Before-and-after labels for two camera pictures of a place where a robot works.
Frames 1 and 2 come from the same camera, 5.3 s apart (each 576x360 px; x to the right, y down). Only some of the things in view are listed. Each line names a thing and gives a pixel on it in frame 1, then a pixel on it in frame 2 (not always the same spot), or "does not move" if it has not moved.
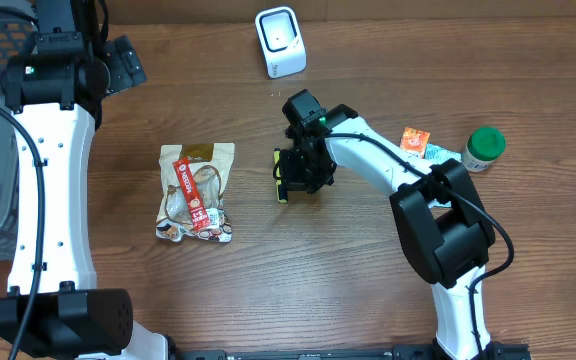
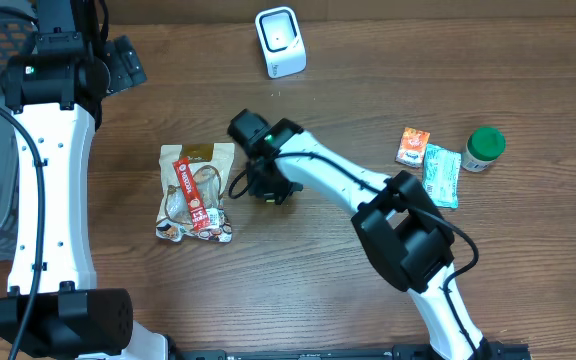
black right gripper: x=293 y=179 → x=260 y=188
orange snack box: x=414 y=140 does not move
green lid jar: x=484 y=145 does not move
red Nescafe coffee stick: x=195 y=206 does not move
